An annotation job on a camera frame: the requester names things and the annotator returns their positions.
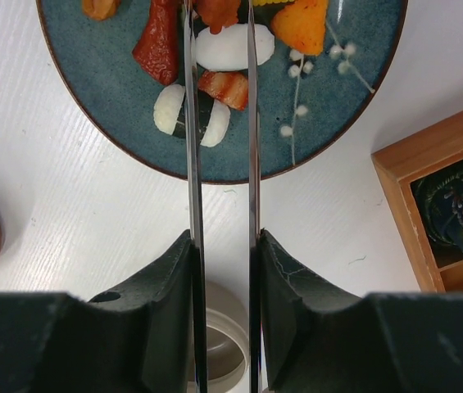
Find black white sushi roll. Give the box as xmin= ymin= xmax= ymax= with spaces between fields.
xmin=153 ymin=84 xmax=231 ymax=147

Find fried chicken piece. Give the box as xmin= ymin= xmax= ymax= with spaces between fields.
xmin=195 ymin=0 xmax=241 ymax=34

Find wooden compartment tray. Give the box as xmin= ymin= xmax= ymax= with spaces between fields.
xmin=372 ymin=111 xmax=463 ymax=292

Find metal tongs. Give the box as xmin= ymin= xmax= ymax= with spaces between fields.
xmin=184 ymin=1 xmax=262 ymax=392

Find blue ceramic food plate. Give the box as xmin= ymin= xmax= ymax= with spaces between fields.
xmin=38 ymin=1 xmax=407 ymax=178

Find red pepper piece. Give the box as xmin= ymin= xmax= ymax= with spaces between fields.
xmin=132 ymin=0 xmax=180 ymax=86

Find beige lunch box bowl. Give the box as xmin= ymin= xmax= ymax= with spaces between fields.
xmin=206 ymin=281 xmax=249 ymax=392

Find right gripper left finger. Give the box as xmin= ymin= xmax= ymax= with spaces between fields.
xmin=0 ymin=233 xmax=192 ymax=392

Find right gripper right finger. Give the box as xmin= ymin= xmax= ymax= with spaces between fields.
xmin=260 ymin=231 xmax=463 ymax=392

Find white rice ball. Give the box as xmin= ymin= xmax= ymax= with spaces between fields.
xmin=195 ymin=24 xmax=275 ymax=71

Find bacon piece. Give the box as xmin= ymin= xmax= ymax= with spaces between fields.
xmin=197 ymin=70 xmax=248 ymax=111

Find yellow food cube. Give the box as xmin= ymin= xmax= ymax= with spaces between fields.
xmin=270 ymin=0 xmax=329 ymax=56

